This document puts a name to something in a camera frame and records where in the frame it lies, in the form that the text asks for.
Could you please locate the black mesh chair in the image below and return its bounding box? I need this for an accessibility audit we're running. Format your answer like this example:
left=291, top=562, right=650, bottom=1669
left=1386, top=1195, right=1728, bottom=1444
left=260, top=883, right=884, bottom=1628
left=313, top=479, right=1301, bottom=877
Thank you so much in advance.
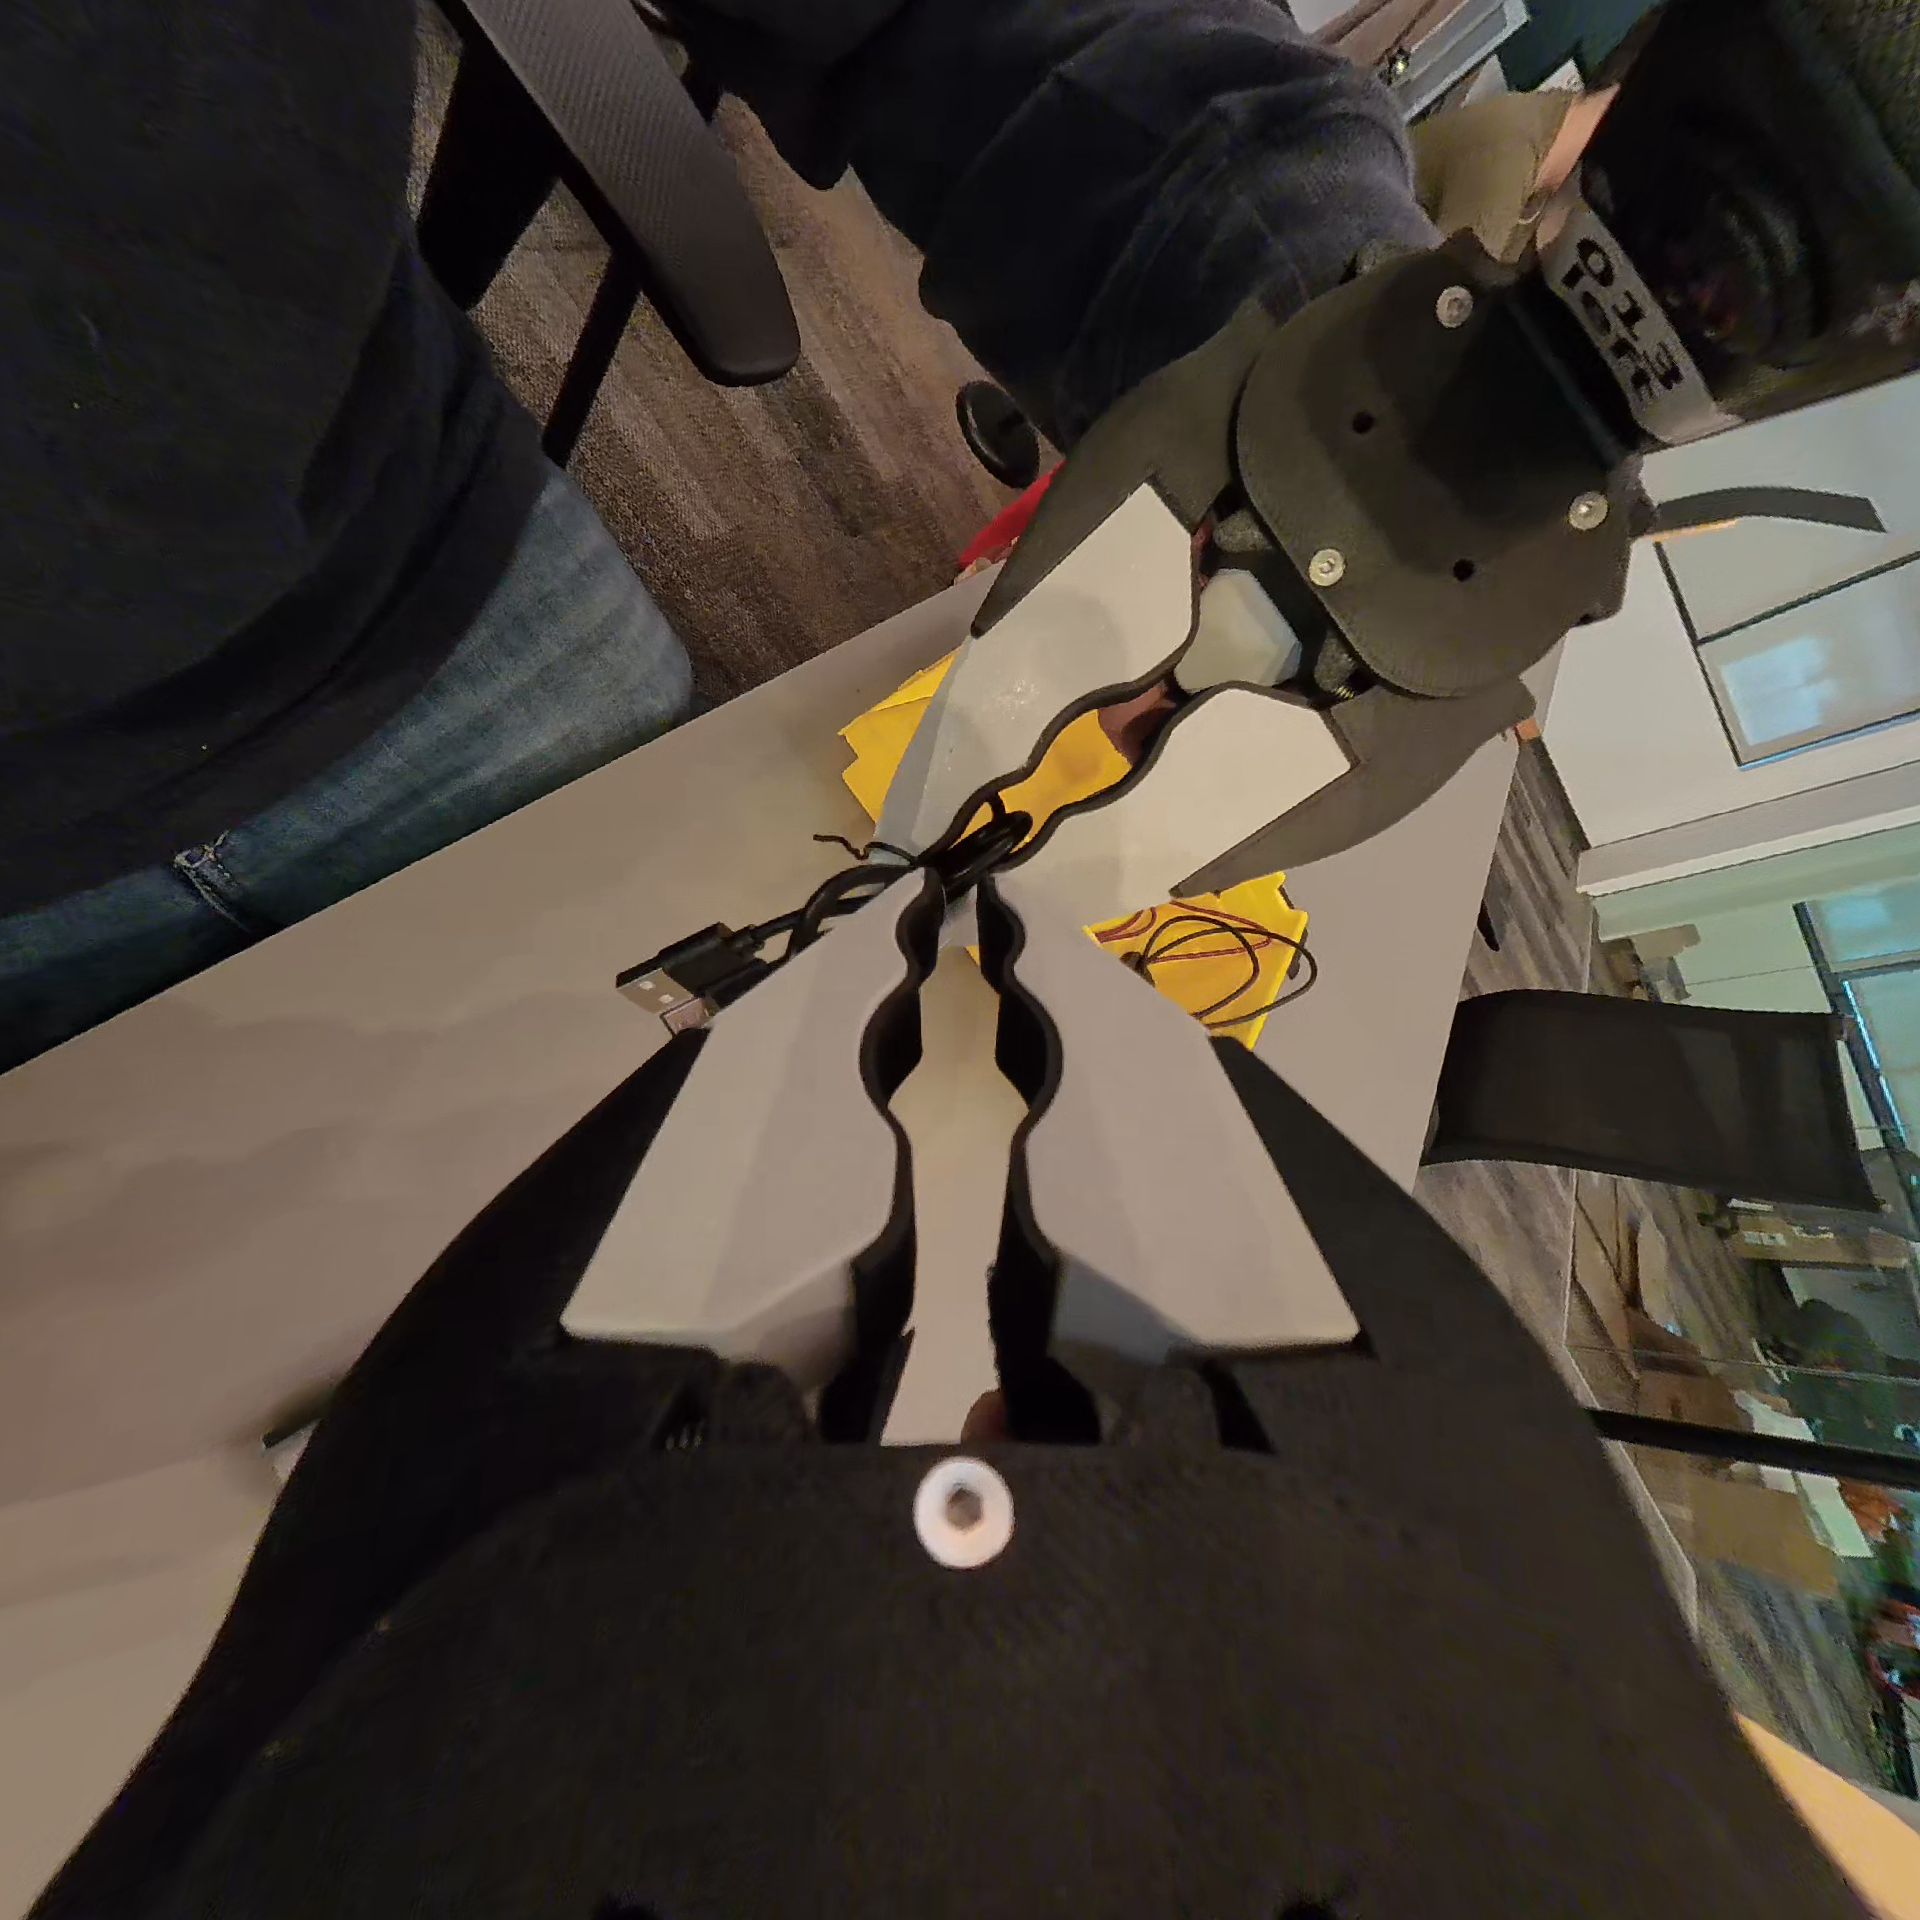
left=1422, top=988, right=1888, bottom=1220

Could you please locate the glass window panel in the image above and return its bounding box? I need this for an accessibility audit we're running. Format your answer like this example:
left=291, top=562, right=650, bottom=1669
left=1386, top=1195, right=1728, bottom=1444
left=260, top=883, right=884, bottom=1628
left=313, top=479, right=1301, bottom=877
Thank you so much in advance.
left=1658, top=547, right=1920, bottom=774

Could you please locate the black usb cable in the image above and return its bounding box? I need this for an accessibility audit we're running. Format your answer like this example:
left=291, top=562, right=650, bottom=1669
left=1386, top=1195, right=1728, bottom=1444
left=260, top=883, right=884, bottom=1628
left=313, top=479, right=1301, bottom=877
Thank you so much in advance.
left=614, top=791, right=1038, bottom=1040

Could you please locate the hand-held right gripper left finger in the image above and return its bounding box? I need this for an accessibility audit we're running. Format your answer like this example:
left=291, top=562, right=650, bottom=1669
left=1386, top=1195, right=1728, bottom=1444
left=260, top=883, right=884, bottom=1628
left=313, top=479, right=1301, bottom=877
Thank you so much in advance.
left=561, top=870, right=965, bottom=1444

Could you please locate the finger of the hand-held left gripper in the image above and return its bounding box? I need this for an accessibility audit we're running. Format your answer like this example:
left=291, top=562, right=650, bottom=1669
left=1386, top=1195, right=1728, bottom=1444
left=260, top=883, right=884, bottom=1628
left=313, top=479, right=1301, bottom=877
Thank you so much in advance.
left=997, top=567, right=1361, bottom=943
left=874, top=478, right=1221, bottom=872

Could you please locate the person's dark sweater torso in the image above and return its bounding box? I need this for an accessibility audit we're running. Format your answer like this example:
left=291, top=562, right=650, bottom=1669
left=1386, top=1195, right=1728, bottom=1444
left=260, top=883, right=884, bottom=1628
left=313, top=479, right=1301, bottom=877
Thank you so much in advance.
left=0, top=0, right=561, bottom=922

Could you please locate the thin red black wire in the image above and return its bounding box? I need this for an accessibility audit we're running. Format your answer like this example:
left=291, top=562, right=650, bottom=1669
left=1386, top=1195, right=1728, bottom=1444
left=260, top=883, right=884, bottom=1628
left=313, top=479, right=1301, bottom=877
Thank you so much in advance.
left=1088, top=896, right=1321, bottom=1038

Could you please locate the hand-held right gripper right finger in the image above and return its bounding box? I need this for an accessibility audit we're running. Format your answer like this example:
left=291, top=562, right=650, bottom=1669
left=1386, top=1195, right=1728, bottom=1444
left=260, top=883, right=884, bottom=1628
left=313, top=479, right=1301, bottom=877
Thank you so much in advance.
left=972, top=877, right=1363, bottom=1444

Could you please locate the small red object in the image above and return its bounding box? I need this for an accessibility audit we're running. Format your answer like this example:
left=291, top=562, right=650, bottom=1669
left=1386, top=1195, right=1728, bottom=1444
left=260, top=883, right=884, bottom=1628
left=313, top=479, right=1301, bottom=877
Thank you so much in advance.
left=961, top=502, right=1061, bottom=581

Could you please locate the person's left forearm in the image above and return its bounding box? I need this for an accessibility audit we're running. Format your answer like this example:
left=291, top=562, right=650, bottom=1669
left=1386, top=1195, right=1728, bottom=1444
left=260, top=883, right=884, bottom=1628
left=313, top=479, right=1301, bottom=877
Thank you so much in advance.
left=675, top=0, right=1444, bottom=453

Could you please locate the yellow paper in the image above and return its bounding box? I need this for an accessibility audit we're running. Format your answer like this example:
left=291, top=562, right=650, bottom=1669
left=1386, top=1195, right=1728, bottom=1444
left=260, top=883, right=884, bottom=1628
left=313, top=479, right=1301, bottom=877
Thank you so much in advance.
left=837, top=674, right=1310, bottom=1040

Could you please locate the black office chair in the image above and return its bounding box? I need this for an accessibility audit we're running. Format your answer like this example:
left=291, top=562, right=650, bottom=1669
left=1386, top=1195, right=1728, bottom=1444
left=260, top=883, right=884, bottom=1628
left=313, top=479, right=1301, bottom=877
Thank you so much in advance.
left=417, top=0, right=1046, bottom=484

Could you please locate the person's left hand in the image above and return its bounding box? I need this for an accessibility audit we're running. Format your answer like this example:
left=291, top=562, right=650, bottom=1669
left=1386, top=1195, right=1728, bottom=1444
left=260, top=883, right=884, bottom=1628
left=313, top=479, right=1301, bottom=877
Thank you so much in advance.
left=1542, top=83, right=1625, bottom=226

